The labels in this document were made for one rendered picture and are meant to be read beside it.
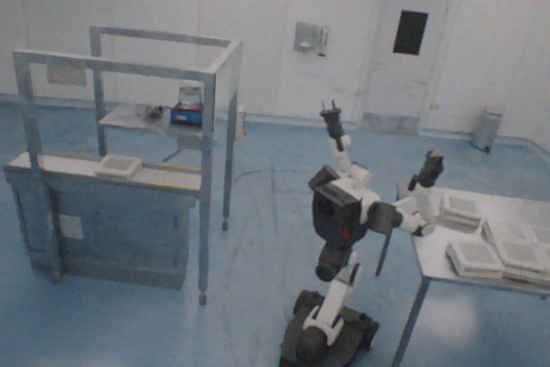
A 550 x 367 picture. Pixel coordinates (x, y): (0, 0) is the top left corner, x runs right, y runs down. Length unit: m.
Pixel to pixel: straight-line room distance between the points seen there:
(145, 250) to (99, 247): 0.34
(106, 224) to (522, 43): 6.20
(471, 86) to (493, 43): 0.67
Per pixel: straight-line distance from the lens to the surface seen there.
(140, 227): 3.17
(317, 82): 6.59
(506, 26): 7.28
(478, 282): 2.62
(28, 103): 2.95
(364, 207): 2.22
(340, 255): 2.37
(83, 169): 3.20
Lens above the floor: 2.32
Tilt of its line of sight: 28 degrees down
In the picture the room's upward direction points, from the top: 7 degrees clockwise
